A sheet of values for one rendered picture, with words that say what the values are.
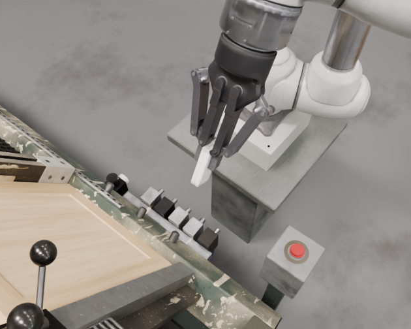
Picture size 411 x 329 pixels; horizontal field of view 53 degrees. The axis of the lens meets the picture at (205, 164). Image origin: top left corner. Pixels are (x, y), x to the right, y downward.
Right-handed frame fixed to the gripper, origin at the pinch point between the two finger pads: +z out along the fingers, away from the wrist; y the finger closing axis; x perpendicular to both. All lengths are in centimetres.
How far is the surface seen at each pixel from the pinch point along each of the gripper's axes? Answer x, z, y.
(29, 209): -1, 40, -39
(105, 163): 99, 116, -104
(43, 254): -21.1, 13.1, -9.4
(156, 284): 6.9, 41.3, -4.3
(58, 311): -19.3, 26.5, -7.0
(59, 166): 19, 45, -52
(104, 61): 151, 90, -165
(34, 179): 10, 46, -52
